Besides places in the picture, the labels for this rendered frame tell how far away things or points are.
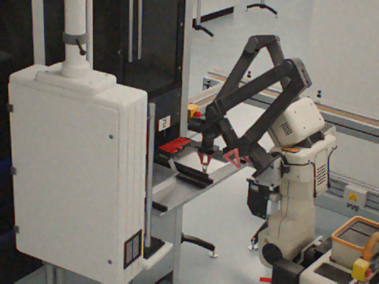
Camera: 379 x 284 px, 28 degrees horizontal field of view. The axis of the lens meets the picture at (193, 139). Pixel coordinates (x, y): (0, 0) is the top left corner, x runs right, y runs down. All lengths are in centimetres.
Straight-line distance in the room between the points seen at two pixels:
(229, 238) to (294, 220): 160
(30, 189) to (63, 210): 16
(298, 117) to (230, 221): 200
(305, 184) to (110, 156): 88
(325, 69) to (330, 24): 29
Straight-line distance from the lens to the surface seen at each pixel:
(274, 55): 338
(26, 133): 283
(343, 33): 481
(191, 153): 376
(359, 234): 318
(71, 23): 262
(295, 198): 317
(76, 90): 263
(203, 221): 493
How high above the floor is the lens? 249
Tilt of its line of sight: 24 degrees down
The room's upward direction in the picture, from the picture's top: 3 degrees clockwise
